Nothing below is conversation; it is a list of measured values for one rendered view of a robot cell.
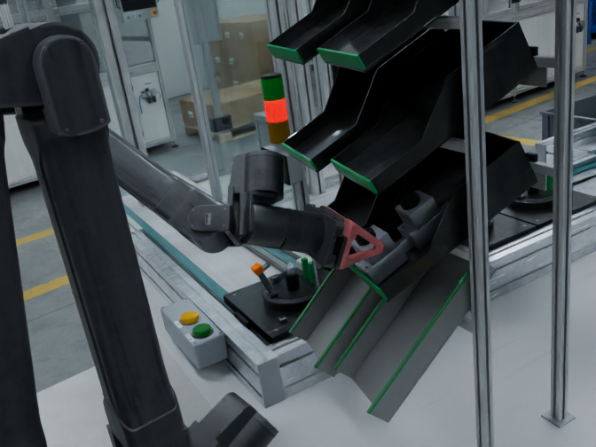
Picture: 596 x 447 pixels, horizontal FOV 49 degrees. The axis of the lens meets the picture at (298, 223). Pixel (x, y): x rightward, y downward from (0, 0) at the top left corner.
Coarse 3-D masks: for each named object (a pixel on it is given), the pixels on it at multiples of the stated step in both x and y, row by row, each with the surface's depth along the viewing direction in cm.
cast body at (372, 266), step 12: (372, 228) 95; (360, 240) 93; (384, 240) 92; (408, 240) 96; (384, 252) 93; (396, 252) 94; (360, 264) 95; (372, 264) 93; (384, 264) 94; (396, 264) 94; (372, 276) 93; (384, 276) 94
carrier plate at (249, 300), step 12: (324, 276) 149; (240, 288) 149; (252, 288) 148; (228, 300) 145; (240, 300) 144; (252, 300) 143; (240, 312) 140; (252, 312) 138; (264, 312) 137; (276, 312) 136; (288, 312) 136; (300, 312) 135; (252, 324) 135; (264, 324) 133; (276, 324) 132; (288, 324) 131; (264, 336) 131; (276, 336) 128
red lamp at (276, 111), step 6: (264, 102) 148; (270, 102) 146; (276, 102) 146; (282, 102) 147; (270, 108) 147; (276, 108) 147; (282, 108) 147; (270, 114) 148; (276, 114) 147; (282, 114) 148; (270, 120) 148; (276, 120) 148; (282, 120) 148
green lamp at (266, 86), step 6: (276, 78) 144; (264, 84) 145; (270, 84) 145; (276, 84) 145; (282, 84) 146; (264, 90) 146; (270, 90) 145; (276, 90) 145; (282, 90) 146; (264, 96) 147; (270, 96) 146; (276, 96) 146; (282, 96) 147
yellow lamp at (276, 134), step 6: (270, 126) 149; (276, 126) 148; (282, 126) 148; (288, 126) 150; (270, 132) 150; (276, 132) 149; (282, 132) 149; (288, 132) 150; (270, 138) 151; (276, 138) 149; (282, 138) 149
